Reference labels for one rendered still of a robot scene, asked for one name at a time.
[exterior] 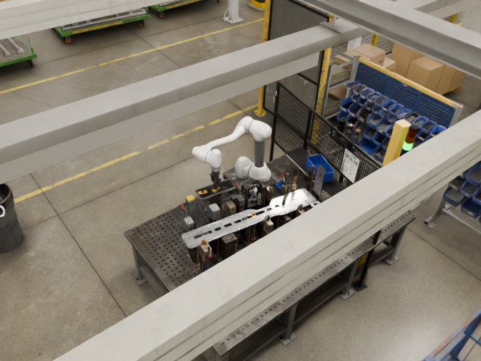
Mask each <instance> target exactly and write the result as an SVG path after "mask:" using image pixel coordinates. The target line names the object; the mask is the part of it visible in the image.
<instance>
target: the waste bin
mask: <svg viewBox="0 0 481 361"><path fill-rule="evenodd" d="M14 204H15V203H14V199H13V194H12V191H11V188H10V186H9V185H8V184H6V183H2V184H0V206H3V207H4V210H5V214H4V216H2V217H0V253H3V252H7V251H11V250H12V249H14V248H16V247H17V246H18V245H19V244H20V243H21V241H22V239H23V233H22V230H21V226H20V225H19V221H18V218H17V215H16V211H15V208H14Z"/></svg>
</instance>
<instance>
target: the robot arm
mask: <svg viewBox="0 0 481 361"><path fill-rule="evenodd" d="M244 132H246V133H251V134H252V136H253V138H254V139H255V160H254V163H252V162H251V161H250V160H249V159H248V158H247V157H244V156H242V157H239V159H238V160H237V161H236V163H235V173H233V174H232V176H233V178H232V181H237V182H238V184H239V185H241V184H242V183H245V182H247V181H251V180H253V179H254V180H259V181H262V182H265V181H268V180H269V178H270V177H271V172H270V170H269V169H268V168H267V166H266V164H265V163H264V150H265V139H266V138H269V136H270V135H271V132H272V129H271V127H270V126H269V125H267V124H265V123H264V122H260V121H257V120H253V118H252V117H250V116H247V117H244V118H243V119H242V120H241V121H240V122H239V123H238V124H237V126H236V128H235V130H234V132H233V133H232V134H231V135H229V136H227V137H224V138H221V139H218V140H214V141H212V142H210V143H208V144H207V145H202V146H200V147H194V148H193V151H192V154H193V156H194V157H195V158H197V159H199V160H202V161H205V162H208V163H209V164H211V170H212V172H211V173H210V177H211V181H212V182H213V185H214V189H216V190H218V186H219V185H220V182H221V178H222V177H220V169H221V163H222V156H221V152H220V151H219V150H218V149H213V150H212V151H210V149H211V148H213V147H215V146H218V145H222V144H225V143H229V142H232V141H234V140H236V139H237V138H239V137H240V136H241V135H242V134H243V133H244ZM215 179H216V182H215Z"/></svg>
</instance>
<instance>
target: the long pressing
mask: <svg viewBox="0 0 481 361"><path fill-rule="evenodd" d="M294 199H295V200H294ZM283 200H285V201H286V203H285V205H282V201H283ZM314 202H316V199H315V198H314V197H313V196H312V195H311V194H310V193H309V192H308V191H307V190H306V189H305V188H301V189H298V190H297V191H293V192H290V193H287V194H285V195H283V196H279V197H277V198H274V199H272V200H271V202H270V204H269V206H266V207H264V208H261V209H259V210H254V209H248V210H245V211H242V212H240V213H237V214H234V215H232V216H229V217H226V218H223V219H221V220H219V221H215V222H213V223H209V224H208V225H205V226H202V227H200V228H196V229H194V230H192V231H189V232H186V233H184V234H183V235H182V240H183V241H184V243H185V245H186V246H187V247H188V248H189V249H193V248H195V247H197V246H199V245H200V244H201V241H202V240H203V239H205V240H206V241H207V242H210V241H213V240H216V239H219V238H220V237H223V236H226V235H228V234H231V233H233V232H236V231H239V230H241V229H243V228H246V227H249V226H252V225H253V224H256V223H259V222H262V221H264V219H265V217H266V215H269V216H270V217H269V218H272V217H274V216H282V215H285V214H287V213H290V212H292V211H296V210H297V208H298V205H299V204H300V203H302V204H303V207H305V206H308V205H311V203H314ZM277 205H279V207H278V208H275V207H274V206H277ZM303 207H302V208H303ZM268 208H272V210H270V211H267V210H266V209H268ZM261 211H264V212H265V213H262V214H259V215H257V218H253V217H252V218H249V219H246V220H244V221H243V220H242V218H245V217H247V216H251V215H250V213H251V212H254V213H258V212H261ZM237 220H241V222H239V223H234V221H237ZM229 223H231V224H232V225H231V226H228V227H225V226H224V225H227V224H229ZM219 227H221V228H222V229H221V230H218V231H215V230H214V229H216V228H219ZM208 231H212V233H211V234H207V235H204V236H202V235H201V234H202V233H206V232H208ZM198 235H201V237H200V238H197V239H194V237H195V236H198Z"/></svg>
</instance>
